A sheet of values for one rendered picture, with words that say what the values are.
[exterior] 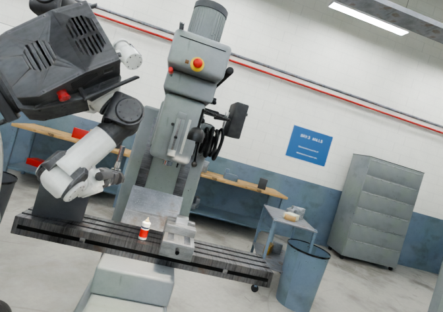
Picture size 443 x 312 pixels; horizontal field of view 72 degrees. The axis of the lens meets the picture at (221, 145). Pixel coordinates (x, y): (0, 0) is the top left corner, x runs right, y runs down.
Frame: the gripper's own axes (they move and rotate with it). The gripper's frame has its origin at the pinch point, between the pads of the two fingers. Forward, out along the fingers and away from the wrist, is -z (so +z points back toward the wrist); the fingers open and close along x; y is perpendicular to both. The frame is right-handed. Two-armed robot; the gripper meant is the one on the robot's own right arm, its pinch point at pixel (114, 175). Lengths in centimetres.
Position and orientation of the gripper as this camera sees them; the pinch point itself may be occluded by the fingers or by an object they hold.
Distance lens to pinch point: 151.8
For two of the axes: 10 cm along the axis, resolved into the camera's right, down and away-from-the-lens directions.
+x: -9.6, -2.8, 0.5
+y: -2.8, 9.6, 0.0
